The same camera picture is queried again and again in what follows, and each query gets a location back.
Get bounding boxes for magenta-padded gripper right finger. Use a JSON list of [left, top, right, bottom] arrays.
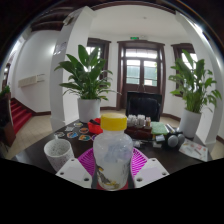
[[128, 147, 170, 189]]

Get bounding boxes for white speckled cup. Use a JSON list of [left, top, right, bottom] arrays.
[[43, 138, 75, 173]]

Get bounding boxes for red plastic box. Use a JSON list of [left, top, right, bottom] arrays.
[[87, 117, 104, 135]]

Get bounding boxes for dark framed window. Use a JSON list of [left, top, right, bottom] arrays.
[[85, 37, 112, 74], [170, 42, 198, 98]]

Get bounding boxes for dark wooden glazed door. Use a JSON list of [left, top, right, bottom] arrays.
[[116, 39, 167, 113]]

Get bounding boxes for leafy plant in white pot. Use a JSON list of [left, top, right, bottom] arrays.
[[168, 49, 223, 140], [54, 44, 118, 124]]

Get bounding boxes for green cloth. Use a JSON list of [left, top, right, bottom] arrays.
[[150, 121, 170, 136]]

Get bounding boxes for printed paper brochure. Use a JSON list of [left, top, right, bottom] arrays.
[[178, 138, 210, 163]]

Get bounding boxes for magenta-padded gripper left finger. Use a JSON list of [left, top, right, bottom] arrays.
[[55, 147, 98, 190]]

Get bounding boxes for black and grey microphones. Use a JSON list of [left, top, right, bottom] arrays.
[[161, 131, 186, 149]]

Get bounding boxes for black chair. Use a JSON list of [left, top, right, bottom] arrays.
[[125, 90, 163, 123]]

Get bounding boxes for white wall radiator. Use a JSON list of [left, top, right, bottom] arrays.
[[18, 73, 46, 88]]

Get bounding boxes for clear bottle with yellow cap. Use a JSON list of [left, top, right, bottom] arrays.
[[92, 112, 135, 192]]

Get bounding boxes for red carpeted stairs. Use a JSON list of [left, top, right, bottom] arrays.
[[9, 97, 34, 134]]

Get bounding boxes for wooden tray with small jars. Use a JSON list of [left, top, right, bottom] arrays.
[[124, 114, 153, 140]]

